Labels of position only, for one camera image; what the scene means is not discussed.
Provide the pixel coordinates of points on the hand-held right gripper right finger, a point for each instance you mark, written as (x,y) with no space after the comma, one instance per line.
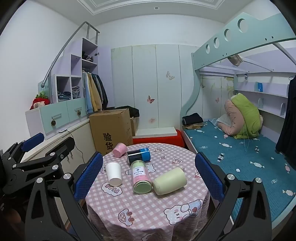
(209,178)

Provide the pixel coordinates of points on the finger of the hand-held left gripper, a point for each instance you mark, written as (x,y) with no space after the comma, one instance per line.
(33,140)
(66,146)

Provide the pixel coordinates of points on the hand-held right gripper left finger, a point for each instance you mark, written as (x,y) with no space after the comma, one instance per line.
(89,177)

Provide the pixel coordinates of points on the white paper cup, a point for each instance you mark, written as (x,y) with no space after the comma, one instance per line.
(113,172)

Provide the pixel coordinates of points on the cream cup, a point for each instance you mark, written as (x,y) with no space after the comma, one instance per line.
(170,182)

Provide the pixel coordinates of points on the pink cup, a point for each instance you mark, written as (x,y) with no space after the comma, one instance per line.
(119,150)

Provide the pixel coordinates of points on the small white device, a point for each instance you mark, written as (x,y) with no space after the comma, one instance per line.
(62,131)

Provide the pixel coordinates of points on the low white cabinet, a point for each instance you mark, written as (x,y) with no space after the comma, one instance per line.
(78,129)

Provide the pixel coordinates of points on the lilac stair cabinet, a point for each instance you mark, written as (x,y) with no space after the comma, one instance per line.
(62,111)

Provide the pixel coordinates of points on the blue candy print mattress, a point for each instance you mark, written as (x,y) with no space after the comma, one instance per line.
(242,160)

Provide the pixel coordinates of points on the strawberry plush toy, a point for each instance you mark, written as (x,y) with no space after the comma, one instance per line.
(40,102)

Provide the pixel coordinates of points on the large cardboard box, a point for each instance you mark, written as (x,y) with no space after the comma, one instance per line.
(111,127)

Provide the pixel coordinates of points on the folded jeans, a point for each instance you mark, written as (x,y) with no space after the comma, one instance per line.
(63,96)

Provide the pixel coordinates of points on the glass jar green lid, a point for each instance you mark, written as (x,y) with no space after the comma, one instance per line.
(140,177)

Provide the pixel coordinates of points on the folded tan clothes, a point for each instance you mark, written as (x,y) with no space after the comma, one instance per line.
(193,127)

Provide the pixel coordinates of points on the black can blue label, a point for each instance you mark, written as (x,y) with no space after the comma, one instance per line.
(138,156)

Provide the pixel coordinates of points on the folded grey clothes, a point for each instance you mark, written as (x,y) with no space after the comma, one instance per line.
(76,92)

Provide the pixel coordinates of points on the light blue hanging shirt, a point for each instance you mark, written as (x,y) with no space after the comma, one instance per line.
(86,92)

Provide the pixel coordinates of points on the yellow hanging jacket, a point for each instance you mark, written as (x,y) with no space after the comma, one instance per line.
(94,95)

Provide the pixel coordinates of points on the pink checked tablecloth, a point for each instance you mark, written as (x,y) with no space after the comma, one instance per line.
(138,208)

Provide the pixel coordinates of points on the white pillow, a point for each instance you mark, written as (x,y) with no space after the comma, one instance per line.
(223,120)

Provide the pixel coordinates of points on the red stool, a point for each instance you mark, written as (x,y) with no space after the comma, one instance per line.
(161,140)

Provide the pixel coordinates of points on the folded black clothes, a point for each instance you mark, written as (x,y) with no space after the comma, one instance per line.
(192,118)

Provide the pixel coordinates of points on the dark hanging jackets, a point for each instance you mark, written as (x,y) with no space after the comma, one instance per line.
(103,92)

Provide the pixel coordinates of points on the pink quilt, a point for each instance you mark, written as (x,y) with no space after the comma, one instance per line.
(231,115)

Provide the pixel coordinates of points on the small cardboard box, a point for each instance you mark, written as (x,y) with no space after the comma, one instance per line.
(133,126)

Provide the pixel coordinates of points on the white board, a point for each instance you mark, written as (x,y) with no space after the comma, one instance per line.
(155,131)

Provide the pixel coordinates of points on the green blanket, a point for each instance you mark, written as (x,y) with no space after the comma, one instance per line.
(247,115)

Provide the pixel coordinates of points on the black cloth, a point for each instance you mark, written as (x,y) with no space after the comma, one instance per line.
(133,111)

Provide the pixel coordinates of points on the dark bundled clothes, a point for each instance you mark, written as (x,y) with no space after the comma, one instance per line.
(87,56)

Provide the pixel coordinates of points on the dark hanging garment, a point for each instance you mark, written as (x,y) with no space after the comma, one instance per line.
(286,120)

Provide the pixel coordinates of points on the small blue box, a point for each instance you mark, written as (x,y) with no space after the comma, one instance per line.
(259,87)

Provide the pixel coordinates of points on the grey metal handrail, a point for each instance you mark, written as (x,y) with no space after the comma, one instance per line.
(69,39)

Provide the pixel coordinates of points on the white butterfly wardrobe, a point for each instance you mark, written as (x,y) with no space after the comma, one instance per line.
(143,69)

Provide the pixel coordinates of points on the beige cloth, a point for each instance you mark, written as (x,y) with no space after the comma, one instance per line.
(235,60)

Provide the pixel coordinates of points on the lilac wall shelf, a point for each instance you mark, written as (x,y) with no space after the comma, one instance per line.
(266,93)

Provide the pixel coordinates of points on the teal bunk bed frame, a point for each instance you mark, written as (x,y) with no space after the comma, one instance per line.
(231,44)

